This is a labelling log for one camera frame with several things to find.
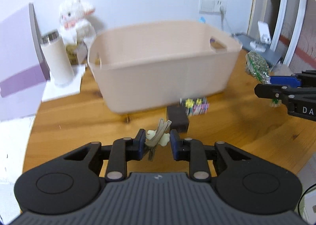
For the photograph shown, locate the white paper sheet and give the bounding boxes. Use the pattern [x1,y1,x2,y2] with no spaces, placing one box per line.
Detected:
[42,64,87,102]

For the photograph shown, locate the blue toy figurine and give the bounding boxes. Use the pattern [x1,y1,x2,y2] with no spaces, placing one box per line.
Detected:
[199,17,206,23]

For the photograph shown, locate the white gold floral hair clip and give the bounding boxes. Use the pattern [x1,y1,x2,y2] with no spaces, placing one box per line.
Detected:
[145,118,172,161]

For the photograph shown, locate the dark brown small box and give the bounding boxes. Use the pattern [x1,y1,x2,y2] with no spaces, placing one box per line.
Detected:
[166,105,190,133]

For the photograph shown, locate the gold patterned tissue box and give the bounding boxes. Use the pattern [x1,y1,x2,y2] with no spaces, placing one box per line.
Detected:
[66,41,88,65]

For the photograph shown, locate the green clear snack bag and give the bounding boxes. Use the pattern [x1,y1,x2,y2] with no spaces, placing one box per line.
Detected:
[245,50,282,108]

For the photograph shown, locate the colourful star card box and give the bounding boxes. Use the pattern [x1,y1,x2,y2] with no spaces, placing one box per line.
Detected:
[179,97,209,116]

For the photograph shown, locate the white phone stand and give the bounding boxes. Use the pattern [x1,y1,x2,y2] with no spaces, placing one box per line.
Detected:
[250,21,272,52]

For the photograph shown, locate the cream thermos bottle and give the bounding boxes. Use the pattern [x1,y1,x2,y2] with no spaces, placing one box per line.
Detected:
[41,30,74,85]

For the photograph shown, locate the white plush lamb toy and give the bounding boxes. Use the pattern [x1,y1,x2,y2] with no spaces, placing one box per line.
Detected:
[58,0,96,46]

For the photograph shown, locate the white wall switch socket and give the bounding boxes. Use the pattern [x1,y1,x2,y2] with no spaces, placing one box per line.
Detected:
[199,0,227,14]

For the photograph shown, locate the white charging cable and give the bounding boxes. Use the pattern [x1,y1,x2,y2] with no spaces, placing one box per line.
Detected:
[219,5,231,34]

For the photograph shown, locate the beige plastic storage basket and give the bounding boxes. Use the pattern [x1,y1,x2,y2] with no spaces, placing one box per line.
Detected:
[87,21,242,113]

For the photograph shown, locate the lilac headboard panel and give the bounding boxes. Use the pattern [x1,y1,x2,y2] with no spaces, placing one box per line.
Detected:
[1,3,50,120]

